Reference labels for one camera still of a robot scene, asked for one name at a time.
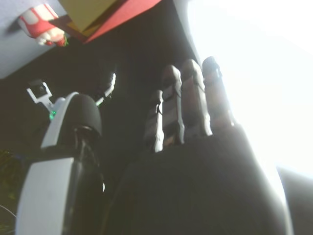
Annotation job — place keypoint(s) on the toy strawberry cream cake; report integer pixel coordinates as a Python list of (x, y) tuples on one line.
[(36, 23)]

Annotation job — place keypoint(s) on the red and yellow gift box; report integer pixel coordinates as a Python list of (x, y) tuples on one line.
[(117, 17)]

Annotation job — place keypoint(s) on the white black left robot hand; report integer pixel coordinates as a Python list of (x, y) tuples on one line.
[(195, 186)]

